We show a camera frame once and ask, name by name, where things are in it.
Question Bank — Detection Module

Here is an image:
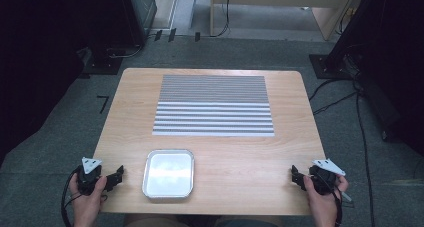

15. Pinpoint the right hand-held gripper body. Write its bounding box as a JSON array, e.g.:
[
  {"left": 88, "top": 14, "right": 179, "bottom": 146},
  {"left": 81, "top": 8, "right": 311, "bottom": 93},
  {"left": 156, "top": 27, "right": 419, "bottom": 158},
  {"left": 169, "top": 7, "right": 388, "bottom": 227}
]
[{"left": 307, "top": 158, "right": 347, "bottom": 197}]

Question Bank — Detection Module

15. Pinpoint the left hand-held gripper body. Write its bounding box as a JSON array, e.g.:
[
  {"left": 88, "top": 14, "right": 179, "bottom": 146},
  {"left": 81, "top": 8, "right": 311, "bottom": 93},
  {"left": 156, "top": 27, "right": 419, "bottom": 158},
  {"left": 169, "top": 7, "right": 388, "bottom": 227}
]
[{"left": 76, "top": 156, "right": 103, "bottom": 197}]

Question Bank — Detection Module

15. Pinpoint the square metal tray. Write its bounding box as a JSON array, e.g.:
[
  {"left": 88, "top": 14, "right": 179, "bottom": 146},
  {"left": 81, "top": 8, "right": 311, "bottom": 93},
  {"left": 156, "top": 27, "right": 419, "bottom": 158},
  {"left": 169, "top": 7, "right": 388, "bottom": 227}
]
[{"left": 142, "top": 149, "right": 195, "bottom": 200}]

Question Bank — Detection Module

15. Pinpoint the person's right hand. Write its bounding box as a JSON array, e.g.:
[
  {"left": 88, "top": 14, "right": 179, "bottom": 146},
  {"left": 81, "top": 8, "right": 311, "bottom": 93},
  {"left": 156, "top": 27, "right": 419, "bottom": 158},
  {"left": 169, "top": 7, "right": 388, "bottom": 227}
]
[{"left": 302, "top": 174, "right": 350, "bottom": 219}]

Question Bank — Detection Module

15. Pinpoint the person's left hand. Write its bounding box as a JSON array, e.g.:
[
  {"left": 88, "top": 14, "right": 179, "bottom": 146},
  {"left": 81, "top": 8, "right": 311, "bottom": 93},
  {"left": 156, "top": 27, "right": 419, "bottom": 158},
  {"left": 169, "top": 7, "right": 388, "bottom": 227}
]
[{"left": 68, "top": 174, "right": 109, "bottom": 219}]

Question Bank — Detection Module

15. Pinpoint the black stand base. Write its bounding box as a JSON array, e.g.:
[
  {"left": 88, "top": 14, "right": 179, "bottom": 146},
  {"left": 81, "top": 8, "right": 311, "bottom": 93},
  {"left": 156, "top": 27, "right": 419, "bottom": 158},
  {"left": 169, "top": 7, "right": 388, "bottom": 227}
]
[{"left": 79, "top": 46, "right": 127, "bottom": 79}]

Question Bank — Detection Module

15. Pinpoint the grey striped placemat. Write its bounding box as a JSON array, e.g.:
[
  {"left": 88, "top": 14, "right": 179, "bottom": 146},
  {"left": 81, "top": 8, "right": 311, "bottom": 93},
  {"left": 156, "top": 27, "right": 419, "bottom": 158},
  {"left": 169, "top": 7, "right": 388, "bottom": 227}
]
[{"left": 152, "top": 74, "right": 276, "bottom": 137}]

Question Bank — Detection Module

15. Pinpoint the dark cabinet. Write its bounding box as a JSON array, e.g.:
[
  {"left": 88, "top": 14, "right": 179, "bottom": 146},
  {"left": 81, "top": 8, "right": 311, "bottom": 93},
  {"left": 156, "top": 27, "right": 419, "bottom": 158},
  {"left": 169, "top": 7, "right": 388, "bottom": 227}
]
[{"left": 128, "top": 0, "right": 158, "bottom": 49}]

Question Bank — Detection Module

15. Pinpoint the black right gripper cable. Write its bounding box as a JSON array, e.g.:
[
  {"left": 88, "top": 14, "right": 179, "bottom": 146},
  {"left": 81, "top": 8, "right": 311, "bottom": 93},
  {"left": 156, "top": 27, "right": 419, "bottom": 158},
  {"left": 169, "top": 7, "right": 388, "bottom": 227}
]
[{"left": 324, "top": 176, "right": 344, "bottom": 227}]

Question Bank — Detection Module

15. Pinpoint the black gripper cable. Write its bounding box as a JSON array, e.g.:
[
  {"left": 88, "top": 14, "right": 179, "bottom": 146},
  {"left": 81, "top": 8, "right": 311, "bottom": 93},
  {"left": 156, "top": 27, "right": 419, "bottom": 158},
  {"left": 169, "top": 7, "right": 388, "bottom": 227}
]
[
  {"left": 60, "top": 167, "right": 83, "bottom": 227},
  {"left": 324, "top": 176, "right": 344, "bottom": 227}
]

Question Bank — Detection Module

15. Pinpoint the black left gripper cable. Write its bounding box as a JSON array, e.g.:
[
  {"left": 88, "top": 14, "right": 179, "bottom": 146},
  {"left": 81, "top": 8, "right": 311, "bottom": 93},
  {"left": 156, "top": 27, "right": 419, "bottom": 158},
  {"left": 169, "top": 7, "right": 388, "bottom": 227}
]
[{"left": 60, "top": 167, "right": 83, "bottom": 227}]

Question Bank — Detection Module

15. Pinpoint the long black floor cable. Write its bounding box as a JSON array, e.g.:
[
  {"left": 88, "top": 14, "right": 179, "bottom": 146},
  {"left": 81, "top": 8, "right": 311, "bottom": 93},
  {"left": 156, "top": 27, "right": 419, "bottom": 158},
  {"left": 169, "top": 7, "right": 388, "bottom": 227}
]
[{"left": 353, "top": 83, "right": 377, "bottom": 227}]

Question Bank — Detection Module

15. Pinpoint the black stand base plate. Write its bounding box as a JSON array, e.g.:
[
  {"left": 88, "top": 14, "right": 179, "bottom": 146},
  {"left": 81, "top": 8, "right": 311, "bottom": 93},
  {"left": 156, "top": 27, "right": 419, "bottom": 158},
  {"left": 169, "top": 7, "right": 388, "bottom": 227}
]
[{"left": 308, "top": 53, "right": 355, "bottom": 80}]

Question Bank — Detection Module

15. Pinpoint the light grey floor cable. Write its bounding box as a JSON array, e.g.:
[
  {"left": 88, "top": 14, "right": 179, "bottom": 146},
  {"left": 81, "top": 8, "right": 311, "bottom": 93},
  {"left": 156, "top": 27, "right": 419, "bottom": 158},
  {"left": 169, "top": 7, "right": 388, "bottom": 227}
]
[{"left": 107, "top": 44, "right": 144, "bottom": 59}]

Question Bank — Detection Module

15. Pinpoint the black hanging cable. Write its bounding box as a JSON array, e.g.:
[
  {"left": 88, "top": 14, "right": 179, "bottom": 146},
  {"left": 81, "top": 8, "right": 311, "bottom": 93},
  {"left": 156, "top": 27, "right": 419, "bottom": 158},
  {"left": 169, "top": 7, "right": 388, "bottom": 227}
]
[{"left": 210, "top": 0, "right": 232, "bottom": 39}]

